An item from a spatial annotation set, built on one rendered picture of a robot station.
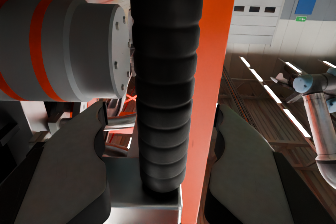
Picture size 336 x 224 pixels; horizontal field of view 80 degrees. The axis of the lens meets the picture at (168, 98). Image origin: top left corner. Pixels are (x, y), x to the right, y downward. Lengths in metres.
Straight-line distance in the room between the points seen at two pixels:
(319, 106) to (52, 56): 0.95
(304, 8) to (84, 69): 15.01
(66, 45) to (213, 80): 0.63
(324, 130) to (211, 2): 0.66
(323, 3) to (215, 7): 15.02
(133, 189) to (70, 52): 0.16
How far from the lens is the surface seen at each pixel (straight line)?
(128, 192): 0.17
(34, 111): 0.39
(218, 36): 0.75
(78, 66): 0.25
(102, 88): 0.26
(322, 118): 1.02
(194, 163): 1.06
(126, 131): 4.18
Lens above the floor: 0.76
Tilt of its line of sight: 29 degrees up
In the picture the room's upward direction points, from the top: 178 degrees counter-clockwise
